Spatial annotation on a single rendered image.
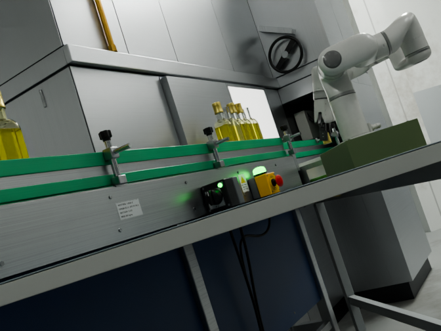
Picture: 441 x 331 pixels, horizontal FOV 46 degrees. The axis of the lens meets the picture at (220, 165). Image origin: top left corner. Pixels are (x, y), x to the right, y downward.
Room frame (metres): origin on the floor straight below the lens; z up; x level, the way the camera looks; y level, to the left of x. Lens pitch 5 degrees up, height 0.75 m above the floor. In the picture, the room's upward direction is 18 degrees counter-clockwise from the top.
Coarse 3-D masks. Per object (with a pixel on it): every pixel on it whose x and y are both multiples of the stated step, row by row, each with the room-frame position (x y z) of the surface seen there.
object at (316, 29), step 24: (264, 0) 2.92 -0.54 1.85; (288, 0) 2.85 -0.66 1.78; (312, 0) 2.79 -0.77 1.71; (336, 0) 3.24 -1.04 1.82; (264, 24) 2.94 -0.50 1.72; (288, 24) 2.88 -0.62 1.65; (312, 24) 2.81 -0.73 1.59; (336, 24) 3.05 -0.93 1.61; (264, 48) 2.97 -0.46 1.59; (312, 48) 2.83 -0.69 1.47; (288, 96) 2.94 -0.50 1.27; (312, 96) 3.03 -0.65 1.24
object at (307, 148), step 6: (294, 144) 2.43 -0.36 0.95; (300, 144) 2.49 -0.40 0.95; (306, 144) 2.57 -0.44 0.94; (312, 144) 2.64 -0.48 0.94; (318, 144) 2.72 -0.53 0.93; (330, 144) 2.89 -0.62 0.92; (336, 144) 2.98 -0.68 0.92; (300, 150) 2.48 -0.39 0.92; (306, 150) 2.55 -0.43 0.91; (312, 150) 2.61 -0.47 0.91; (318, 150) 2.69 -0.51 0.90; (324, 150) 2.77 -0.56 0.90; (300, 156) 2.45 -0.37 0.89
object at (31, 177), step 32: (0, 160) 0.93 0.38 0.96; (32, 160) 1.00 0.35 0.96; (64, 160) 1.07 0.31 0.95; (96, 160) 1.15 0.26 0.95; (128, 160) 1.24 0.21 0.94; (160, 160) 1.35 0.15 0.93; (192, 160) 1.48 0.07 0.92; (224, 160) 1.63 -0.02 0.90; (256, 160) 1.82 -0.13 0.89; (0, 192) 0.92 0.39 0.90; (32, 192) 0.98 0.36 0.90; (64, 192) 1.05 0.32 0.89
